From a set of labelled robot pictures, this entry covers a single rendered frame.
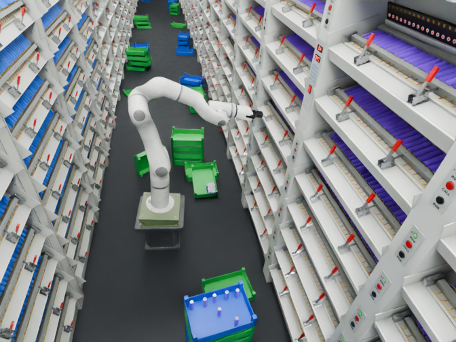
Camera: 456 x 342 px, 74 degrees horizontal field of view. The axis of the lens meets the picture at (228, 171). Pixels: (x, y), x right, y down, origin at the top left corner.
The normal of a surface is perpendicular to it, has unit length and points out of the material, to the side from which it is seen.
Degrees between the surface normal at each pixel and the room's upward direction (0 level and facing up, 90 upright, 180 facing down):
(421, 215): 90
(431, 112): 20
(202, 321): 0
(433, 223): 90
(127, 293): 0
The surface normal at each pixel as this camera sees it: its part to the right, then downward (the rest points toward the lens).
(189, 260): 0.06, -0.77
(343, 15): 0.18, 0.63
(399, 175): -0.28, -0.70
